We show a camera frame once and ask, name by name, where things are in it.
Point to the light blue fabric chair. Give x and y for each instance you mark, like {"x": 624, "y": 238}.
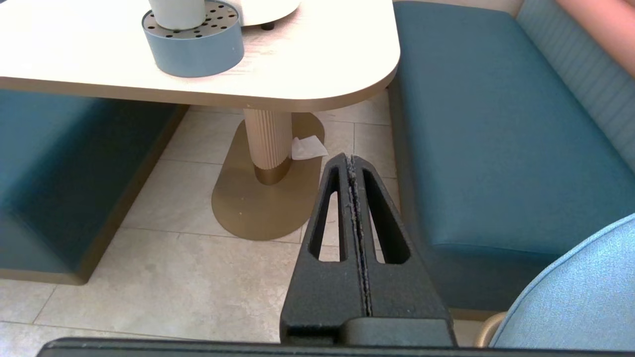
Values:
{"x": 585, "y": 287}

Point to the grey plastic cup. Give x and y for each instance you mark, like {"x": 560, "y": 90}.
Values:
{"x": 176, "y": 15}

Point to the pink bolster cushion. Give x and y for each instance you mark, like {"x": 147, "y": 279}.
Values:
{"x": 610, "y": 25}

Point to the blue upholstered booth sofa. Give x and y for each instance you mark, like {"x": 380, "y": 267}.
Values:
{"x": 496, "y": 148}
{"x": 64, "y": 173}

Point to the large blue round drip tray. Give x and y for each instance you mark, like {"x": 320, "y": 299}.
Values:
{"x": 198, "y": 54}

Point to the clear water dispenser white base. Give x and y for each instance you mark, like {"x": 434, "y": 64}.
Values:
{"x": 268, "y": 10}

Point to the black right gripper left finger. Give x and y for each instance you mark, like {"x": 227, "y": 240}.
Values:
{"x": 322, "y": 292}

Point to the white tissue scrap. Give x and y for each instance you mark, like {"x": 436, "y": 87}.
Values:
{"x": 307, "y": 148}

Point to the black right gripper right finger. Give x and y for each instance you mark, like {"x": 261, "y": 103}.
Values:
{"x": 402, "y": 292}

